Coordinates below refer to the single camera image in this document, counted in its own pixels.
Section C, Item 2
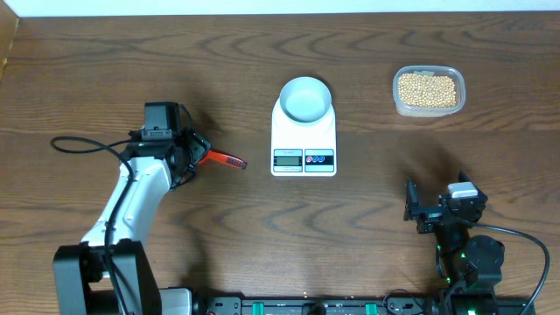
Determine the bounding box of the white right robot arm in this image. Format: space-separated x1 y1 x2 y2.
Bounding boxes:
403 172 505 314

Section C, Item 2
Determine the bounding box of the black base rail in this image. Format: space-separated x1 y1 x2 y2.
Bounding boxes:
192 296 439 315

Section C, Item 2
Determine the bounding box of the pile of soybeans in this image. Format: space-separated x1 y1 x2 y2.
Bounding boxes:
397 73 456 108

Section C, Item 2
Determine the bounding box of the white digital kitchen scale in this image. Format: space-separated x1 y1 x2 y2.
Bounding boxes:
270 99 338 177

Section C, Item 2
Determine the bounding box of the red measuring scoop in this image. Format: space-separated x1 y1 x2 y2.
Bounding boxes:
199 149 248 170

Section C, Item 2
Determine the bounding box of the light grey bowl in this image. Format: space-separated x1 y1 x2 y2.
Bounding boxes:
279 76 332 123

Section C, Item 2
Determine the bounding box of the clear plastic container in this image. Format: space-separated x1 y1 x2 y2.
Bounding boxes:
393 66 466 118

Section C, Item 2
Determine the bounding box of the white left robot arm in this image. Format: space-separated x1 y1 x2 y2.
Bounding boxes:
52 101 207 314

